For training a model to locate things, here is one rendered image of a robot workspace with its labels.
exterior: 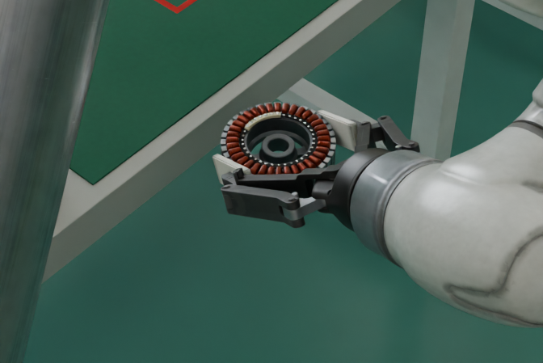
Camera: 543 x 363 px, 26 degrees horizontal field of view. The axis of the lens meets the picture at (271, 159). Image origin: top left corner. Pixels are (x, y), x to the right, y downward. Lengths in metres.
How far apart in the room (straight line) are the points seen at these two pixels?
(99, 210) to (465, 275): 0.45
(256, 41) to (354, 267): 0.82
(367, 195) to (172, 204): 1.23
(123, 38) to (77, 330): 0.78
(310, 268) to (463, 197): 1.21
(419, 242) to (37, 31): 0.45
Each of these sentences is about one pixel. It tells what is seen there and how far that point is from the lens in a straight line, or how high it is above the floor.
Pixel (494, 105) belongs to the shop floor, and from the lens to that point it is 2.35.
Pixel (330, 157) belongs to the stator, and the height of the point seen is 0.78.
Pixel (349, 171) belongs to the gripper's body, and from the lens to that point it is 0.97.
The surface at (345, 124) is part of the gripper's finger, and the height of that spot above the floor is 0.80.
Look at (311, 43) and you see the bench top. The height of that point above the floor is 0.74.
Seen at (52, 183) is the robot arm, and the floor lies 1.23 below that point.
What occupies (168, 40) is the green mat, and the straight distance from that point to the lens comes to 1.30.
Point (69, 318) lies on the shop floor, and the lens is 2.00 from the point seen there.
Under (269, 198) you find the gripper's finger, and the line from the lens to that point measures 1.02.
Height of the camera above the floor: 1.59
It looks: 46 degrees down
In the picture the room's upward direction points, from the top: straight up
